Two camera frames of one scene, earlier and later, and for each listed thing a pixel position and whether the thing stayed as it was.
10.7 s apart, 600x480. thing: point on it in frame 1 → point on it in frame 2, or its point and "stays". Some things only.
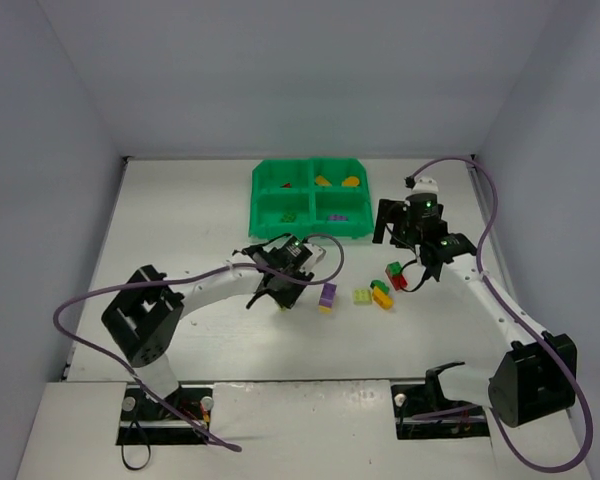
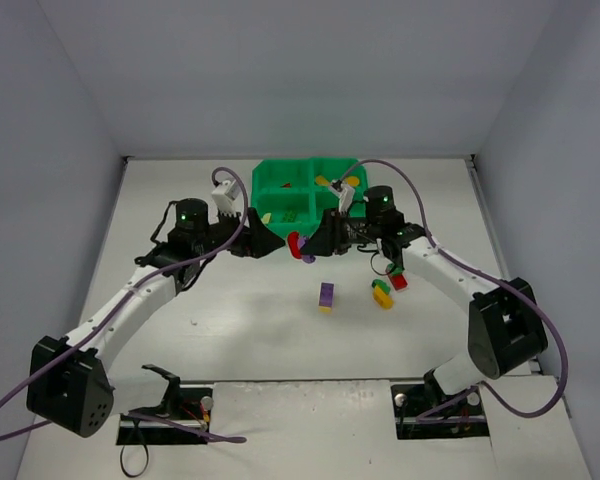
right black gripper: [393, 220] → [335, 234]
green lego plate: [288, 217] stays
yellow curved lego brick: [384, 300] stays
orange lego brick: [351, 181] stays
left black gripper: [273, 279] → [250, 235]
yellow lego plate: [322, 181] stays
